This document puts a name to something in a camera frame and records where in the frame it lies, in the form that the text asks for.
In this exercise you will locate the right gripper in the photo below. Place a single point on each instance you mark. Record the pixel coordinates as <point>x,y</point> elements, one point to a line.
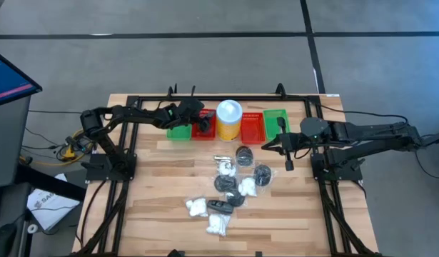
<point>288,142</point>

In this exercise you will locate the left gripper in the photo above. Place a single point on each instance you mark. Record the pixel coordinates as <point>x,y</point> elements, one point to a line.
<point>190,109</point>

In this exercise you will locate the black round pad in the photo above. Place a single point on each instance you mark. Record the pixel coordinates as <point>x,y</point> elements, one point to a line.
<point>224,183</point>
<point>245,156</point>
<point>262,175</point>

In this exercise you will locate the silver nail clippers bag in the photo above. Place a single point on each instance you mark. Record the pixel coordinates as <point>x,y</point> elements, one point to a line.
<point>222,158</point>

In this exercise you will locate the bag of white cotton balls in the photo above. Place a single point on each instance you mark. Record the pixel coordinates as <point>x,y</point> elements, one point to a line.
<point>217,225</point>
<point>197,207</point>
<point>227,170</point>
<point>247,186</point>

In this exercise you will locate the clear plastic wrapper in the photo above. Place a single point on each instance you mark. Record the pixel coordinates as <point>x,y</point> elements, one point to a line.
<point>236,198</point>

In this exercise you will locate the dark grey travel trimmer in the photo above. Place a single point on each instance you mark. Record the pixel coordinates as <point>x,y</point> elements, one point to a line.
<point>220,207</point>

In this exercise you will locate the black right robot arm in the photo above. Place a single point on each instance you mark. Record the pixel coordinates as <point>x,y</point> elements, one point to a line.
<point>365,130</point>

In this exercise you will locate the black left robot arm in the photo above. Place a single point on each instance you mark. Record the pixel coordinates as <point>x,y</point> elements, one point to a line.
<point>133,113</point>

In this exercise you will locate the red plastic basket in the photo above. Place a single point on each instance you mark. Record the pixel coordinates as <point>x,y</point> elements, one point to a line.
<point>196,133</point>
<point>253,130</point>

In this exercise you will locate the green plastic basket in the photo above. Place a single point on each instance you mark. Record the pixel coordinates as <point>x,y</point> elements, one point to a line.
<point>179,133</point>
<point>272,125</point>

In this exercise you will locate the yellow disinfecting wipes canister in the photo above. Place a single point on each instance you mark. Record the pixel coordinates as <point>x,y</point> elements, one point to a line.
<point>229,121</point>

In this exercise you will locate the black desk beam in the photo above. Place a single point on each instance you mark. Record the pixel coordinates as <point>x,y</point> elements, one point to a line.
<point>51,182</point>

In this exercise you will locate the white printed paper sheet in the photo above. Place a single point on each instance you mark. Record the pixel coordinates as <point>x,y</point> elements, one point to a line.
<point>49,207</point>

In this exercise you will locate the blue screen monitor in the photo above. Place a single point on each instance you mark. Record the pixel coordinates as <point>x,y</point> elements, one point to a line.
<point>8,78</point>

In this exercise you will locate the white tape roll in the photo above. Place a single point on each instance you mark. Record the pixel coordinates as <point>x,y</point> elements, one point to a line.
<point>33,228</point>

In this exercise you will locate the black computer mouse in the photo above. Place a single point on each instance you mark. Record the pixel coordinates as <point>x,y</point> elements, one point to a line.
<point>1,239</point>

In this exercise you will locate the black aluminium table frame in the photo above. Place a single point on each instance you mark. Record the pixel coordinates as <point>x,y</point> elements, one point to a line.
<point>155,98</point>

